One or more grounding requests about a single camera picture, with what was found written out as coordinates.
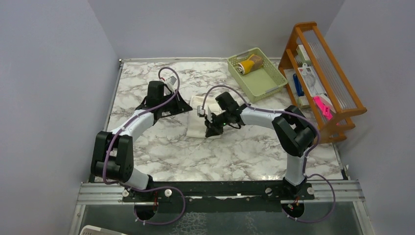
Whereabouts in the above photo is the brown yellow bear towel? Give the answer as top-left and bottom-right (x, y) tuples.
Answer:
(236, 54), (263, 75)

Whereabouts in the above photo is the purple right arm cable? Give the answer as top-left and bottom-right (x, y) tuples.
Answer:
(197, 85), (337, 224)

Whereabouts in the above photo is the white bin corner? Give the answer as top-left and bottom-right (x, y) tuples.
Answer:
(80, 225), (126, 235)

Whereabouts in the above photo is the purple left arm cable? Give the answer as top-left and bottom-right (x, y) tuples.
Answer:
(102, 67), (187, 226)

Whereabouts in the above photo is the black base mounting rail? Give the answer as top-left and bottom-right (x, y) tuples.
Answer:
(122, 180), (315, 213)

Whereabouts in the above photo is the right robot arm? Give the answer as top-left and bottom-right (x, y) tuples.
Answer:
(197, 92), (319, 199)

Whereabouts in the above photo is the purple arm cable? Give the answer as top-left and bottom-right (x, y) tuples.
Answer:
(197, 85), (337, 224)
(102, 67), (187, 226)

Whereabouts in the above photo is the small box on rack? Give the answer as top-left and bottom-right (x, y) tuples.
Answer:
(296, 44), (311, 64)

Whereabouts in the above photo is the pink item on rack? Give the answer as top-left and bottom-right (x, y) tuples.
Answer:
(313, 95), (334, 120)

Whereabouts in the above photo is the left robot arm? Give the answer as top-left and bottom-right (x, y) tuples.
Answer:
(91, 81), (192, 201)

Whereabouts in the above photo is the white packaged item on rack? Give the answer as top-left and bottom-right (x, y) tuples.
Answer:
(298, 63), (326, 96)

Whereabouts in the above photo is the blue item on rack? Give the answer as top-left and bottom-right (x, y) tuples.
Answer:
(293, 73), (304, 97)

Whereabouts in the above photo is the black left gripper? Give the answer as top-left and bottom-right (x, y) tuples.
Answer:
(159, 90), (193, 116)

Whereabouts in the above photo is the cream white towel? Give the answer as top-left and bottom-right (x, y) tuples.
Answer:
(186, 96), (222, 139)

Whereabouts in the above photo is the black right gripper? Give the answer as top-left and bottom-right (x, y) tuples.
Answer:
(205, 110), (231, 137)

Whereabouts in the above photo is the orange wooden rack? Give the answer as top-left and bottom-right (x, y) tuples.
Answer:
(278, 22), (367, 143)

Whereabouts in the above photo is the light green plastic basket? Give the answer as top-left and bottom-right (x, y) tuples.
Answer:
(227, 47), (288, 103)

